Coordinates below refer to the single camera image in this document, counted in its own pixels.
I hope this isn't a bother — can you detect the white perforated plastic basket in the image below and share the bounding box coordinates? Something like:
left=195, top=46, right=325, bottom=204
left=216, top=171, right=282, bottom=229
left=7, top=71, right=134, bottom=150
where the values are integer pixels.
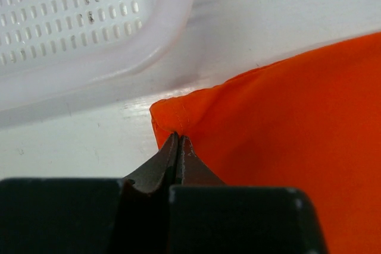
left=1, top=0, right=193, bottom=127

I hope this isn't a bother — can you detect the orange t-shirt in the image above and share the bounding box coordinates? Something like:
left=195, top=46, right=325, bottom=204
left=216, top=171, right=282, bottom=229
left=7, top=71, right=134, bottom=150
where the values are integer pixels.
left=150, top=33, right=380, bottom=253

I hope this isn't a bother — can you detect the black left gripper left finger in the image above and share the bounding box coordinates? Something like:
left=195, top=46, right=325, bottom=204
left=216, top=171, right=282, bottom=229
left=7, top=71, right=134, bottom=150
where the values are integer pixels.
left=1, top=133, right=179, bottom=253

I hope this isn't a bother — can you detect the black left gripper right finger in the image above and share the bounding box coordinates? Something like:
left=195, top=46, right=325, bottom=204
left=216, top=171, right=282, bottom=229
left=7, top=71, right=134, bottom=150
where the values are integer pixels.
left=168, top=137, right=327, bottom=253

